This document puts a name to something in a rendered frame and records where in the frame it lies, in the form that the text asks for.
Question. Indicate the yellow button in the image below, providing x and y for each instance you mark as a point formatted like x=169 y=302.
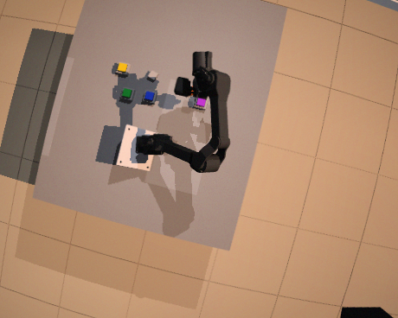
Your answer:
x=124 y=68

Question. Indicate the purple button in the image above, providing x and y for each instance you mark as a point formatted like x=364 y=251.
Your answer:
x=201 y=103

